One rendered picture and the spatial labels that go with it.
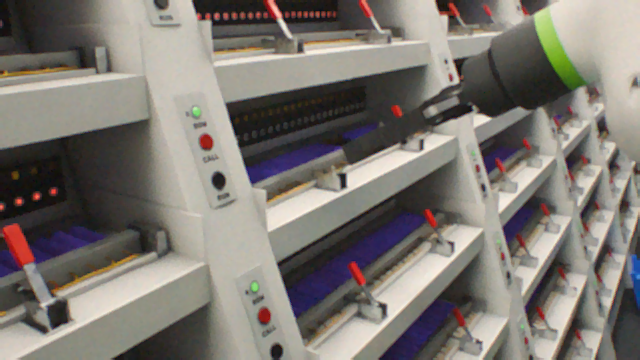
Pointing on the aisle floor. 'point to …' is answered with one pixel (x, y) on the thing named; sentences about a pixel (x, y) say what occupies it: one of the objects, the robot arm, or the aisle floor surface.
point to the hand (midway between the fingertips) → (370, 144)
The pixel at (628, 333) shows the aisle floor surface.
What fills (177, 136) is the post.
